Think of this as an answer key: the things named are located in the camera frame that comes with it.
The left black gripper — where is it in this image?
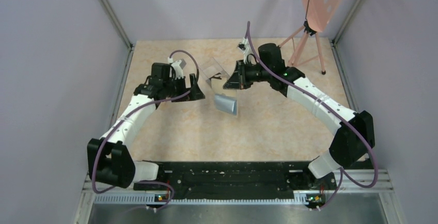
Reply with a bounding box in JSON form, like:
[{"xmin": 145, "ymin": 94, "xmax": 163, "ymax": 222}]
[{"xmin": 163, "ymin": 73, "xmax": 205, "ymax": 102}]

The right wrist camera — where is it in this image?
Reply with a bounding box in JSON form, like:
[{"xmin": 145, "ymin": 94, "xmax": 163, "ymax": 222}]
[{"xmin": 238, "ymin": 37, "xmax": 251, "ymax": 63}]

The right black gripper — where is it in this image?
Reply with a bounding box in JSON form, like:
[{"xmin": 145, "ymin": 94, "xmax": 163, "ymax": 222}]
[{"xmin": 224, "ymin": 59, "xmax": 272, "ymax": 90}]

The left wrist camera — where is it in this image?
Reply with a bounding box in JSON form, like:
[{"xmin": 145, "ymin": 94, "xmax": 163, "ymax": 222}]
[{"xmin": 167, "ymin": 57, "xmax": 186, "ymax": 79}]

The aluminium frame rail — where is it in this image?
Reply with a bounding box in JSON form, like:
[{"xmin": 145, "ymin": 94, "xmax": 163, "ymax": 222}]
[{"xmin": 91, "ymin": 170, "xmax": 393, "ymax": 207}]

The pink tripod music stand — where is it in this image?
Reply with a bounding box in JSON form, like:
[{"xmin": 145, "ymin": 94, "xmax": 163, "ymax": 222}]
[{"xmin": 278, "ymin": 0, "xmax": 342, "ymax": 75}]

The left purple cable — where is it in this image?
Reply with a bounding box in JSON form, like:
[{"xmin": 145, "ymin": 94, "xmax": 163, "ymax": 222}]
[{"xmin": 90, "ymin": 50, "xmax": 201, "ymax": 213}]

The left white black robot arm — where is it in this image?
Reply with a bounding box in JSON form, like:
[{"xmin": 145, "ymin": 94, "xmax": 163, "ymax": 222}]
[{"xmin": 87, "ymin": 60, "xmax": 205, "ymax": 192}]

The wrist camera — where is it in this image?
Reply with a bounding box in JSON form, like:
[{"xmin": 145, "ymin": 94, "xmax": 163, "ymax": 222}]
[
  {"xmin": 167, "ymin": 57, "xmax": 186, "ymax": 79},
  {"xmin": 238, "ymin": 37, "xmax": 251, "ymax": 63}
]

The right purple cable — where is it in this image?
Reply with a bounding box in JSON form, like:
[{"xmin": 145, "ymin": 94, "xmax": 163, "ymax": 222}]
[{"xmin": 245, "ymin": 21, "xmax": 380, "ymax": 212}]

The purple cable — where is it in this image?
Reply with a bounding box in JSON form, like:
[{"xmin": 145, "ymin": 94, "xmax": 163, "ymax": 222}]
[
  {"xmin": 245, "ymin": 21, "xmax": 380, "ymax": 212},
  {"xmin": 90, "ymin": 50, "xmax": 201, "ymax": 213}
]

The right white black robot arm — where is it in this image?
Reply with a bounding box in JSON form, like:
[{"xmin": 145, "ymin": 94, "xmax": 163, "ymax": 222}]
[{"xmin": 223, "ymin": 41, "xmax": 375, "ymax": 189}]

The clear plastic card box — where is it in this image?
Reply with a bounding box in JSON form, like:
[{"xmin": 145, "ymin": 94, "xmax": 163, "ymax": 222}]
[{"xmin": 199, "ymin": 57, "xmax": 237, "ymax": 98}]

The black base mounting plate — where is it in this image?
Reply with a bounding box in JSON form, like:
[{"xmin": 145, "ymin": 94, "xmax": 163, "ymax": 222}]
[{"xmin": 132, "ymin": 161, "xmax": 338, "ymax": 201}]

